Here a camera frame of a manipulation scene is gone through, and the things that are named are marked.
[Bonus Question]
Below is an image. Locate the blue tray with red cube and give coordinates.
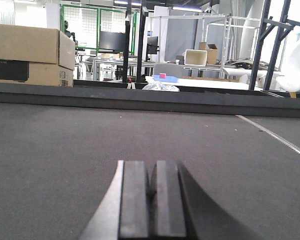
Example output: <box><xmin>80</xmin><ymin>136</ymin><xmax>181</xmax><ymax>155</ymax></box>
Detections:
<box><xmin>152</xmin><ymin>73</ymin><xmax>179</xmax><ymax>83</ymax></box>

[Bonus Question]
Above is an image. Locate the lower cardboard box black label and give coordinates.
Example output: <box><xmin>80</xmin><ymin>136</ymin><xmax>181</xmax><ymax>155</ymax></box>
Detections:
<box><xmin>0</xmin><ymin>59</ymin><xmax>74</xmax><ymax>87</ymax></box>

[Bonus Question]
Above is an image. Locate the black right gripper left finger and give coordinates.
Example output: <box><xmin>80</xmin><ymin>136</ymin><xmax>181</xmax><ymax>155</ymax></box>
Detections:
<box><xmin>79</xmin><ymin>160</ymin><xmax>150</xmax><ymax>240</ymax></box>

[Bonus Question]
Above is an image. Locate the white curved chair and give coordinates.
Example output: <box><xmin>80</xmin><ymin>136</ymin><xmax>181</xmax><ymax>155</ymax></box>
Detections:
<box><xmin>276</xmin><ymin>39</ymin><xmax>300</xmax><ymax>93</ymax></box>

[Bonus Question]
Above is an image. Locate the small open cardboard box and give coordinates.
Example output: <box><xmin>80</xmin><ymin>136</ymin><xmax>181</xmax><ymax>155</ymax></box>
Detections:
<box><xmin>198</xmin><ymin>42</ymin><xmax>218</xmax><ymax>65</ymax></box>

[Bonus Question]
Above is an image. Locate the black computer monitor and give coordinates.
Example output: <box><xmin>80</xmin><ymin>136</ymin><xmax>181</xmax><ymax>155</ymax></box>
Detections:
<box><xmin>98</xmin><ymin>31</ymin><xmax>126</xmax><ymax>53</ymax></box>

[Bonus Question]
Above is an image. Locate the crumpled clear plastic bag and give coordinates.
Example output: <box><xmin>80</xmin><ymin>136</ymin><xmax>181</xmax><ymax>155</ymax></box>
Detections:
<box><xmin>142</xmin><ymin>81</ymin><xmax>180</xmax><ymax>92</ymax></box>

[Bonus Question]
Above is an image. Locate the upper cardboard box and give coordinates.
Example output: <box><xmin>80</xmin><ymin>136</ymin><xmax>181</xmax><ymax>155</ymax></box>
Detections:
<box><xmin>0</xmin><ymin>24</ymin><xmax>76</xmax><ymax>70</ymax></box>

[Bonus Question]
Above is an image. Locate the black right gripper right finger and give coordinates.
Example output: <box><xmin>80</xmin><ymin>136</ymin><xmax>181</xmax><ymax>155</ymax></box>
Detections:
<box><xmin>150</xmin><ymin>160</ymin><xmax>259</xmax><ymax>240</ymax></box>

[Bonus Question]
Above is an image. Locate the white plastic bin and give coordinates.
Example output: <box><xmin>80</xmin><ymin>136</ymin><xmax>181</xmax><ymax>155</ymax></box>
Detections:
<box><xmin>183</xmin><ymin>49</ymin><xmax>208</xmax><ymax>66</ymax></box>

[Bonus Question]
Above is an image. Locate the white toothed strip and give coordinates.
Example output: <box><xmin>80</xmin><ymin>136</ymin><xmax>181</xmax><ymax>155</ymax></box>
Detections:
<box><xmin>236</xmin><ymin>115</ymin><xmax>300</xmax><ymax>155</ymax></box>

